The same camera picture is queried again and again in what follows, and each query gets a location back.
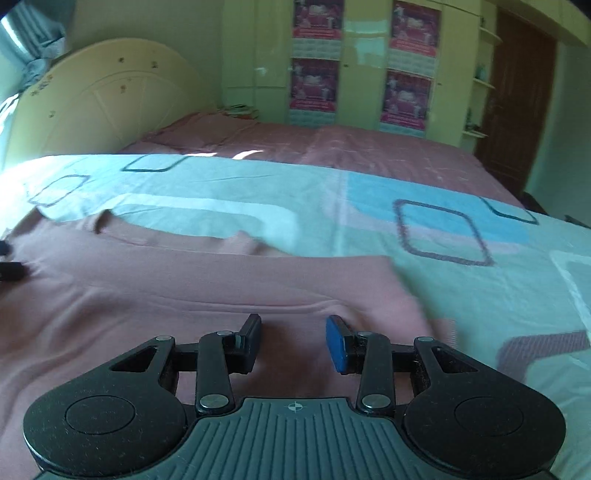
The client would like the patterned light blue bedsheet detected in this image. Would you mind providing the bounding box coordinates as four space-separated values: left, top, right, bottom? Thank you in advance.
0 152 591 480

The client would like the brown wooden door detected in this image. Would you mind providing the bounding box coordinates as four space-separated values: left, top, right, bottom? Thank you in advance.
475 8 558 195

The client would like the cream glossy wardrobe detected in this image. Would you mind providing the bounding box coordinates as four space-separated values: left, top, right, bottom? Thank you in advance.
221 0 591 149

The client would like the cream wooden headboard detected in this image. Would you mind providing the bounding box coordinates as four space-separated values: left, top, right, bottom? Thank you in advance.
4 38 219 161

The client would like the stack of books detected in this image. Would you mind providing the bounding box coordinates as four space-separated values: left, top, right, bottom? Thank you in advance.
216 103 260 119

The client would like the blue grey curtain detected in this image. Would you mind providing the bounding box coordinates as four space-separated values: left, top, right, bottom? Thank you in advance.
0 0 71 95

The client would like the cream corner shelf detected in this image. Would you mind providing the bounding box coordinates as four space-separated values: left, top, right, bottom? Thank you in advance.
461 22 503 140

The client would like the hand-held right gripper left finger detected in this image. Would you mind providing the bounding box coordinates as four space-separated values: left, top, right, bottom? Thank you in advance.
108 314 263 415

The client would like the pink sweatshirt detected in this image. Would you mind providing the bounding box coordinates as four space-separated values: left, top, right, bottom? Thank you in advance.
0 209 458 480

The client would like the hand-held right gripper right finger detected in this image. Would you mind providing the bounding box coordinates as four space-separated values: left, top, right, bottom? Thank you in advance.
325 315 481 412

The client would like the pink bed cover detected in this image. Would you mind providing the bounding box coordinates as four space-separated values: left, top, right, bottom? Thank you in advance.
117 112 528 211

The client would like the pink wall poster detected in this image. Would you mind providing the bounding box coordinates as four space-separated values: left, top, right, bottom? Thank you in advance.
293 0 345 57
379 69 434 137
389 0 441 70
289 57 341 128

